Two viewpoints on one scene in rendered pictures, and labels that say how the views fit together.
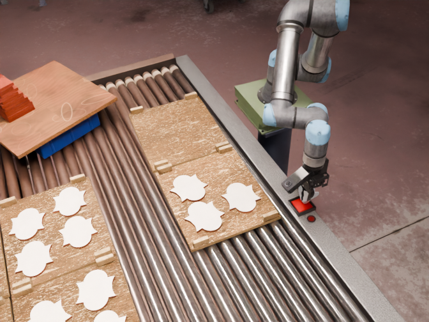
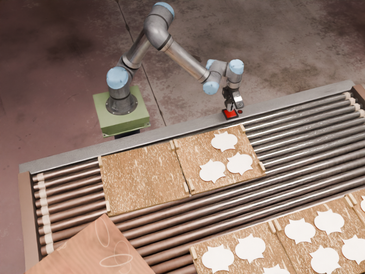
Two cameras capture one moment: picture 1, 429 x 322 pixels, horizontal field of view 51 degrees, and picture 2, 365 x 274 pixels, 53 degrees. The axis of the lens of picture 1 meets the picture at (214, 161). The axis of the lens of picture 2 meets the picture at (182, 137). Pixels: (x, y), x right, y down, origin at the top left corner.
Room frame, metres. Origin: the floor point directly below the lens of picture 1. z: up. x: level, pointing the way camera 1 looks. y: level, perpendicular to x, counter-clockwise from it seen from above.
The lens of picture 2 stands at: (1.28, 1.12, 2.59)
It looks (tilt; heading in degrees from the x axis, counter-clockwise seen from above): 53 degrees down; 273
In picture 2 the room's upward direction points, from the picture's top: 1 degrees clockwise
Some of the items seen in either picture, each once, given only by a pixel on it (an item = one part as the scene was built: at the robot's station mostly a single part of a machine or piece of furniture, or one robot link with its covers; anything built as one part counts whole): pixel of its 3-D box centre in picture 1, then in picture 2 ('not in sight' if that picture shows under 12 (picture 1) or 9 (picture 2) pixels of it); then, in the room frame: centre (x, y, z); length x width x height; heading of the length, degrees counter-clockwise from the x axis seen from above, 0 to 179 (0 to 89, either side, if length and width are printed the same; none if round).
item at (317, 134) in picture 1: (316, 138); (234, 70); (1.08, -0.34, 1.24); 0.09 x 0.08 x 0.11; 169
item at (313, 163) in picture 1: (313, 156); (233, 81); (1.08, -0.34, 1.16); 0.08 x 0.08 x 0.05
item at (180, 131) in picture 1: (177, 131); (142, 176); (1.53, 0.16, 0.93); 0.41 x 0.35 x 0.02; 20
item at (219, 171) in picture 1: (214, 194); (217, 157); (1.14, 0.01, 0.93); 0.41 x 0.35 x 0.02; 21
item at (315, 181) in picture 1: (313, 172); (231, 91); (1.08, -0.34, 1.08); 0.09 x 0.08 x 0.12; 113
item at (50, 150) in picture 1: (52, 119); not in sight; (1.61, 0.72, 0.97); 0.31 x 0.31 x 0.10; 46
